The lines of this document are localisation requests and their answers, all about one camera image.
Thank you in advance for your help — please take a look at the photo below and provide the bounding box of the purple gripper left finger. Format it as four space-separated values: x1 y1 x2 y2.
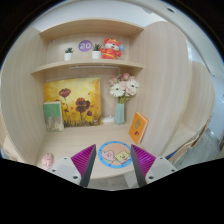
71 144 96 187

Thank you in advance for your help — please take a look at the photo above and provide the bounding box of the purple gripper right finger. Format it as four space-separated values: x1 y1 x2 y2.
131 145 156 187

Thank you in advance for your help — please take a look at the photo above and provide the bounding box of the round blue cartoon mouse pad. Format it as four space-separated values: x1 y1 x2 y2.
98 141 132 169

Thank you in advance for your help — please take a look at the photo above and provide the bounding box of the pink computer mouse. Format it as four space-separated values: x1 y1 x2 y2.
42 153 53 170

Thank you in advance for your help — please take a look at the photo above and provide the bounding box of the orange book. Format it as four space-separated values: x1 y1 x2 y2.
129 112 149 144

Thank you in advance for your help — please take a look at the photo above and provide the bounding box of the white power adapter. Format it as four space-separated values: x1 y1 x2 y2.
102 114 114 124

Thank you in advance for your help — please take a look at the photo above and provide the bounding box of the light blue vase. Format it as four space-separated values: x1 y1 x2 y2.
114 103 125 125

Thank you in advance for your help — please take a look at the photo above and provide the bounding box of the yellow poppy flower painting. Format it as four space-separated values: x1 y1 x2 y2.
44 77 102 127

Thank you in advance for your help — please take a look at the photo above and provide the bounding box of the green and beige book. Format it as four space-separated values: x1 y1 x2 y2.
43 101 64 132

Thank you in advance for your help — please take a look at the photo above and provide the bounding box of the pink and white flower bouquet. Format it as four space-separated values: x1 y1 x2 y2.
109 73 139 104

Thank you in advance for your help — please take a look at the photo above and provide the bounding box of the wooden desk shelf unit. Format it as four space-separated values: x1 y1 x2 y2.
0 17 216 168

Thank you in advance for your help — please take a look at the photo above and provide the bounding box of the left small potted plant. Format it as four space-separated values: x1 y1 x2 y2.
64 47 74 61

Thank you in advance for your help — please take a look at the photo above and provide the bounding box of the small potted plant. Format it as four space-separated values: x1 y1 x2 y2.
92 44 101 59
64 47 74 61

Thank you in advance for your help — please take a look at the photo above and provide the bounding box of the right small potted plant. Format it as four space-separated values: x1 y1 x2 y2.
92 44 101 59

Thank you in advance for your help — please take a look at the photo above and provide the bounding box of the red fortune god plush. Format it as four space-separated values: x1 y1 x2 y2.
100 38 124 60

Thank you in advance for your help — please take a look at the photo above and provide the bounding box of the purple round number sign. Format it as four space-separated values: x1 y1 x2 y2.
78 40 93 52

